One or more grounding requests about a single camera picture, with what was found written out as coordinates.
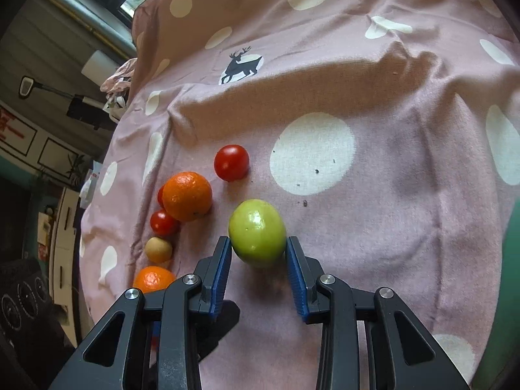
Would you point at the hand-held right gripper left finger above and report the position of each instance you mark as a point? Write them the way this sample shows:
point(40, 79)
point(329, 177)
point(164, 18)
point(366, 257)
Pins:
point(219, 276)

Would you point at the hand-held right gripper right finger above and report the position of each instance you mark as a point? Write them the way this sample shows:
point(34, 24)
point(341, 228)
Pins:
point(296, 280)

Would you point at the green apple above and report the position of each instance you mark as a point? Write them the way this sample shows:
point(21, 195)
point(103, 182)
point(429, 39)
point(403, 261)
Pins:
point(258, 233)

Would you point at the small orange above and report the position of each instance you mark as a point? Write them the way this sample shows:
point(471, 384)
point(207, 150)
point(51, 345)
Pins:
point(152, 279)

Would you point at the large orange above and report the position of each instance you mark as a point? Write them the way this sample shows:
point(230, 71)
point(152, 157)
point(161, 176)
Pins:
point(187, 197)

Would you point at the black mirror on arm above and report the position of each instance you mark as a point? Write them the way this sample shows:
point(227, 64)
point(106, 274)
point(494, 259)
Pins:
point(27, 87)

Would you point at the small yellow tomato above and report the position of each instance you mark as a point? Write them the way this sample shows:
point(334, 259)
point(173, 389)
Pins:
point(158, 250)

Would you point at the red cherry tomato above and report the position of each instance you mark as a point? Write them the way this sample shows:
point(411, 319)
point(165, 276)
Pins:
point(163, 222)
point(160, 197)

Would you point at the round red tomato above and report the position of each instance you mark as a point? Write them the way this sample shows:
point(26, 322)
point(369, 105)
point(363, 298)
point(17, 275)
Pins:
point(231, 163)

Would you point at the white cabinet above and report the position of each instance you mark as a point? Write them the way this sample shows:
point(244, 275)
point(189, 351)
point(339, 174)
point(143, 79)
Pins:
point(67, 260)

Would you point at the black dial panel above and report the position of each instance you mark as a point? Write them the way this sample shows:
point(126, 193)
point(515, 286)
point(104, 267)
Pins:
point(24, 296)

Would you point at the pink polka-dot blanket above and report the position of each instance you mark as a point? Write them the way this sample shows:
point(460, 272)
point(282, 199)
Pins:
point(365, 89)

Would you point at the white lamp shade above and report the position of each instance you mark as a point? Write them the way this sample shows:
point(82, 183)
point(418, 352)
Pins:
point(96, 68)

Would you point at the dark framed wall picture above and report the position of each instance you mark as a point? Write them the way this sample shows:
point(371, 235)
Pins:
point(59, 158)

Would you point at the red calligraphy wall frame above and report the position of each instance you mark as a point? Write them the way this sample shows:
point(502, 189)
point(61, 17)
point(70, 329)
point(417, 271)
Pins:
point(14, 134)

